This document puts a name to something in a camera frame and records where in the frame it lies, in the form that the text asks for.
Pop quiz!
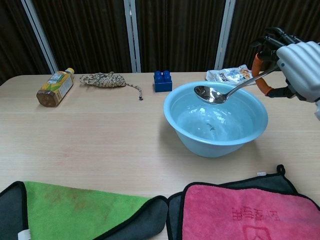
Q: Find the blue toy building block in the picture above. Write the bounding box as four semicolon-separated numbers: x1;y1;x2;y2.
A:
153;70;173;93

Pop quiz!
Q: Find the white snack bag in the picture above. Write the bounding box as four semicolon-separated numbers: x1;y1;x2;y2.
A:
205;64;262;88

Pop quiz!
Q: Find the green and grey towel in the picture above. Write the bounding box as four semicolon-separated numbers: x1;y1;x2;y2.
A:
0;180;169;240

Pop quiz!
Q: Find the grey partition frame post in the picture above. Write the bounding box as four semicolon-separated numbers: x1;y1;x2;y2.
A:
20;0;59;75
123;0;142;74
214;0;237;71

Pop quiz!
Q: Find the silver metal spoon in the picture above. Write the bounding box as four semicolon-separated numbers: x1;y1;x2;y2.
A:
193;65;281;106

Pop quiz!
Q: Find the coiled braided rope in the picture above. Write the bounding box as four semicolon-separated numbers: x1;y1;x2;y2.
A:
79;71;145;102

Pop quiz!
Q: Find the light blue plastic basin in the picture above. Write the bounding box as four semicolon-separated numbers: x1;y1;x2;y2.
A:
163;80;269;159

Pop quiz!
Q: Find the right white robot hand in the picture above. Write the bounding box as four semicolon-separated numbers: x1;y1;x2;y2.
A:
250;26;320;104

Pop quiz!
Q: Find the pink and grey towel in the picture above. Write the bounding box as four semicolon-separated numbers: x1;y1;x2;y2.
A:
166;164;320;240

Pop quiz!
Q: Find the amber tea bottle yellow label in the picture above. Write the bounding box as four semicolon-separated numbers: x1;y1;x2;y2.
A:
36;67;75;108

